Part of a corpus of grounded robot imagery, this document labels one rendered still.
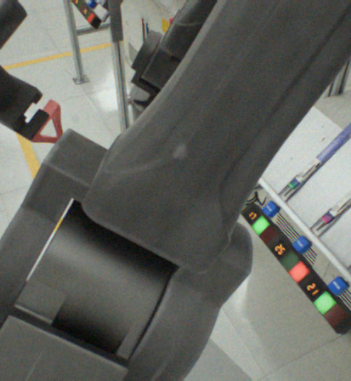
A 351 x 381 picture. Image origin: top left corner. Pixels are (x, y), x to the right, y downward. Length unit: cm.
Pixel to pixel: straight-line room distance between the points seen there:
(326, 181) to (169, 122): 83
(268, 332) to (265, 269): 26
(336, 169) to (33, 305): 84
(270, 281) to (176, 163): 159
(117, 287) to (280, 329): 147
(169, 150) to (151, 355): 9
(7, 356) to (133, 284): 6
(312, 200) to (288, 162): 11
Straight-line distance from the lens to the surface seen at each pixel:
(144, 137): 17
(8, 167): 227
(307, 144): 103
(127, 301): 20
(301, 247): 95
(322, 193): 98
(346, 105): 153
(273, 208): 100
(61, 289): 20
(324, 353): 165
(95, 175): 19
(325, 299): 95
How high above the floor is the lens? 143
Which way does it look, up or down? 45 degrees down
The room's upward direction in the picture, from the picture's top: straight up
